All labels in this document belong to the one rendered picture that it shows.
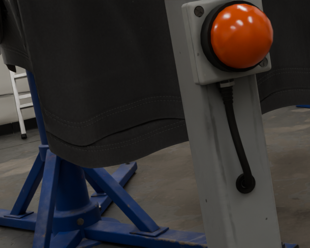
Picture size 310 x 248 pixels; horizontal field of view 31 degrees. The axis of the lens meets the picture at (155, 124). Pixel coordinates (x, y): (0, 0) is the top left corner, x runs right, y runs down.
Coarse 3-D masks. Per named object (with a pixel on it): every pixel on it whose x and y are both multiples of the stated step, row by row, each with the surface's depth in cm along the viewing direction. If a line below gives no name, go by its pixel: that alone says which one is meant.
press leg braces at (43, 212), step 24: (48, 168) 185; (96, 168) 187; (24, 192) 216; (48, 192) 179; (96, 192) 234; (120, 192) 183; (24, 216) 221; (48, 216) 174; (144, 216) 179; (48, 240) 172
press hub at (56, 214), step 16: (32, 80) 189; (32, 96) 191; (64, 160) 192; (64, 176) 193; (80, 176) 196; (64, 192) 194; (80, 192) 196; (64, 208) 195; (80, 208) 196; (96, 208) 199; (64, 224) 193; (80, 224) 193; (96, 240) 191
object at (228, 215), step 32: (192, 0) 34; (224, 0) 34; (256, 0) 34; (192, 32) 33; (192, 64) 34; (192, 96) 37; (256, 96) 36; (192, 128) 38; (224, 128) 36; (256, 128) 36; (192, 160) 39; (224, 160) 36; (256, 160) 37; (224, 192) 36; (256, 192) 37; (224, 224) 36; (256, 224) 37
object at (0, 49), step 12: (0, 0) 63; (0, 12) 63; (12, 12) 62; (0, 24) 63; (12, 24) 64; (0, 36) 66; (12, 36) 65; (0, 48) 69; (12, 48) 66; (24, 48) 65; (12, 60) 67; (24, 60) 66
